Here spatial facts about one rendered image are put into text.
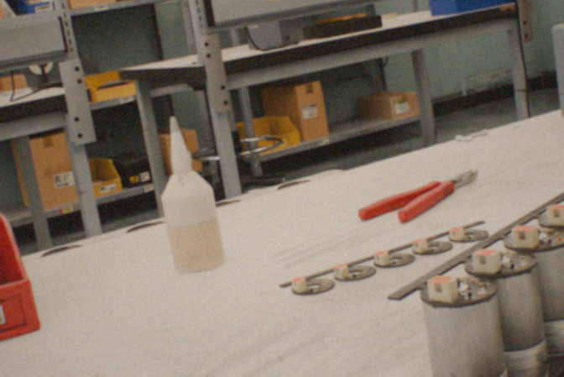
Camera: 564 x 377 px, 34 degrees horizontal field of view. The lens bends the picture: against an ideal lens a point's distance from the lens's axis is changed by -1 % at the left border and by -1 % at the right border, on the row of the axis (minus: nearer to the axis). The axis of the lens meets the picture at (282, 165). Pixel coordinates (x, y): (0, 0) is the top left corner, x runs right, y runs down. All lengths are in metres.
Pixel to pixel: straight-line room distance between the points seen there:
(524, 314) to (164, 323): 0.25
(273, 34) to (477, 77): 3.37
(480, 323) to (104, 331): 0.28
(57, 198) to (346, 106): 2.00
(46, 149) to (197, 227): 3.80
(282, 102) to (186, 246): 4.47
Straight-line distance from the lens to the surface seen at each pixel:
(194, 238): 0.60
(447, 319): 0.30
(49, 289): 0.64
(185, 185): 0.59
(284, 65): 3.00
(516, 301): 0.32
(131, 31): 4.98
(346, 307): 0.49
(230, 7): 2.84
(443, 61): 6.07
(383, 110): 5.32
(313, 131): 5.00
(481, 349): 0.30
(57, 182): 4.42
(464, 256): 0.34
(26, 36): 2.61
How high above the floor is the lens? 0.91
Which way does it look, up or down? 10 degrees down
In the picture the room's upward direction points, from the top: 9 degrees counter-clockwise
